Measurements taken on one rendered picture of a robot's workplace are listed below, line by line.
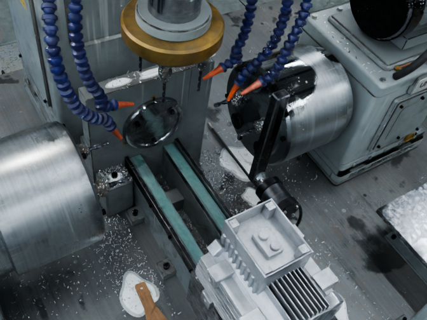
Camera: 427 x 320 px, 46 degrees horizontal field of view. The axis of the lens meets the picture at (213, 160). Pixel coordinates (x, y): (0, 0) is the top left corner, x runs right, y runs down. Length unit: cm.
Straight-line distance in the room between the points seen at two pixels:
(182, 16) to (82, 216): 38
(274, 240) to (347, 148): 50
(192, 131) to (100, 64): 29
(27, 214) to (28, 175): 6
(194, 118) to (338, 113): 34
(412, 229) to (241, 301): 52
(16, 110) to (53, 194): 65
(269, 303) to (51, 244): 39
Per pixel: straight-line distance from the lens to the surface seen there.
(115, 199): 121
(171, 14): 85
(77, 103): 85
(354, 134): 127
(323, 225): 133
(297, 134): 110
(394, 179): 150
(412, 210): 129
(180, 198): 124
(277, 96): 92
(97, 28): 110
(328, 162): 139
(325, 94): 113
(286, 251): 88
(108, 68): 117
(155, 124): 115
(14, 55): 229
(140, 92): 107
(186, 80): 112
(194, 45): 85
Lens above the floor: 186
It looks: 50 degrees down
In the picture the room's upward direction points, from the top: 11 degrees clockwise
